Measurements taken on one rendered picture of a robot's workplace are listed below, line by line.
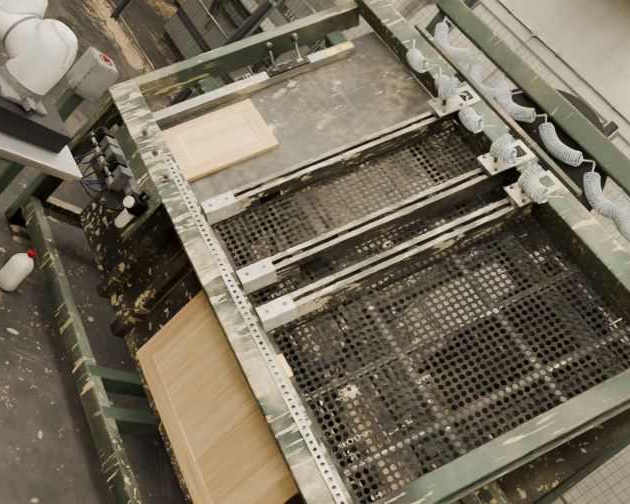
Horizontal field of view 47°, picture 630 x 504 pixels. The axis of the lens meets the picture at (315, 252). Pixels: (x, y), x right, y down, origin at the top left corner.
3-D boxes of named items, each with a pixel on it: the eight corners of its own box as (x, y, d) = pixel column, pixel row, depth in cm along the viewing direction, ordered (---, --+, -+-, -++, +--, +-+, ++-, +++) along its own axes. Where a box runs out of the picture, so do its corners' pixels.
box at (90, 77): (63, 76, 308) (90, 45, 303) (86, 89, 318) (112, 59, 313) (70, 92, 302) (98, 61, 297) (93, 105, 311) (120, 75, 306)
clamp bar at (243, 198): (202, 211, 282) (189, 168, 262) (465, 104, 307) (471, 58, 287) (211, 229, 276) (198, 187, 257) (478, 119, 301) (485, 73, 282)
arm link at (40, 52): (25, 93, 236) (69, 44, 230) (-9, 52, 237) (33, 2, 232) (55, 98, 251) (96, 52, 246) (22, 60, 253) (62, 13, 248)
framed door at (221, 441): (139, 353, 302) (135, 352, 300) (230, 267, 287) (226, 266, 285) (218, 558, 252) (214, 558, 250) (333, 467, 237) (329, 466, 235)
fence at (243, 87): (153, 120, 314) (151, 113, 311) (350, 47, 334) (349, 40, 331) (157, 127, 311) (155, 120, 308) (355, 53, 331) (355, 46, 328)
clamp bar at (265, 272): (236, 278, 262) (225, 237, 243) (515, 158, 287) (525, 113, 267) (247, 299, 256) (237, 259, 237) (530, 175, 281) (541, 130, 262)
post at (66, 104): (-33, 202, 329) (71, 83, 309) (-20, 206, 334) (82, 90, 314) (-30, 211, 326) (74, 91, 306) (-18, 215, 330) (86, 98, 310)
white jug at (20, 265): (-9, 271, 308) (20, 240, 303) (12, 277, 316) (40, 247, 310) (-4, 288, 303) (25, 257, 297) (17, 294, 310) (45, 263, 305)
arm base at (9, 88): (4, 104, 232) (15, 92, 230) (-17, 62, 242) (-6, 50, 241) (50, 125, 247) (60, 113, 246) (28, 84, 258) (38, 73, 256)
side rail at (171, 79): (139, 96, 333) (133, 77, 324) (354, 19, 356) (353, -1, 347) (143, 104, 330) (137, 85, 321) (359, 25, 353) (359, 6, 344)
